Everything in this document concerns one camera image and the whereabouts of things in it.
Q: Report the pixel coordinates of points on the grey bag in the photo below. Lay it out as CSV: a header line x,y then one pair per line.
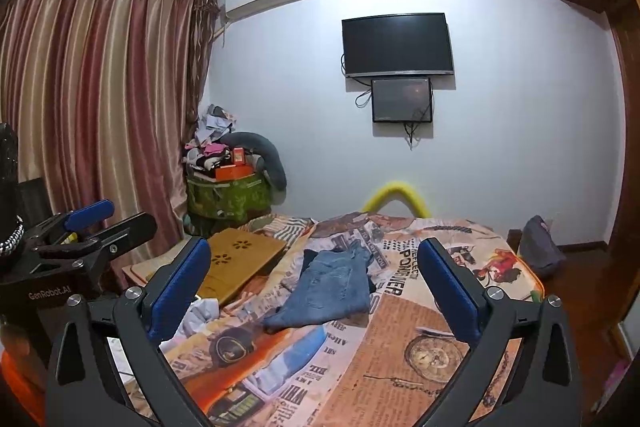
x,y
540,247

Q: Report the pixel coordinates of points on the yellow foam tube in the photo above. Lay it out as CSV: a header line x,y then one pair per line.
x,y
400,189

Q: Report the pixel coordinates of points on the green patterned bag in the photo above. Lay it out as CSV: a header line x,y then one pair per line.
x,y
225,202

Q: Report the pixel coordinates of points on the orange box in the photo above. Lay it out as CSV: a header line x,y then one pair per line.
x,y
232,173

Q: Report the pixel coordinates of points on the blue denim pants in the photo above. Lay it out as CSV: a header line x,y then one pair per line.
x,y
325,287

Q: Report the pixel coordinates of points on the black wall television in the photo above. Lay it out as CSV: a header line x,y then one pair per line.
x,y
397,44

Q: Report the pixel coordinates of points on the small wall monitor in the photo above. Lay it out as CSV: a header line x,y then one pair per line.
x,y
402,99

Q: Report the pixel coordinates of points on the striped pillow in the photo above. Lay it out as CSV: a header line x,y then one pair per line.
x,y
290,234

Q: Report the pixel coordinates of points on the striped red curtain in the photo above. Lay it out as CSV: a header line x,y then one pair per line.
x,y
100,107

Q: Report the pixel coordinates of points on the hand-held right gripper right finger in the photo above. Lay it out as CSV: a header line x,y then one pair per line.
x,y
452,292

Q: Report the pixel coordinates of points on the printed blanket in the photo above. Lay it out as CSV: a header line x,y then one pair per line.
x,y
400,347

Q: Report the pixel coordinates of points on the grey neck pillow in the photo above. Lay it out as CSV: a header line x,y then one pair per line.
x,y
270,157

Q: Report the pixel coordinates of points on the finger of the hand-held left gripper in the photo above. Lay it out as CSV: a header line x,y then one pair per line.
x,y
90,212
125,229

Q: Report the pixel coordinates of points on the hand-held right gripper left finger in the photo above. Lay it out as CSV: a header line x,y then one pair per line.
x,y
180,287

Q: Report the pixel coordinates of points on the orange basin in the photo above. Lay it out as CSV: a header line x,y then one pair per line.
x,y
17,387

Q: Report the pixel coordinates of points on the bamboo lap desk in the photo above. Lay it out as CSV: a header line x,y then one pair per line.
x,y
240,262

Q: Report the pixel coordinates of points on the pile of clothes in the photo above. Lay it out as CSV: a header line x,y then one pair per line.
x,y
210,137

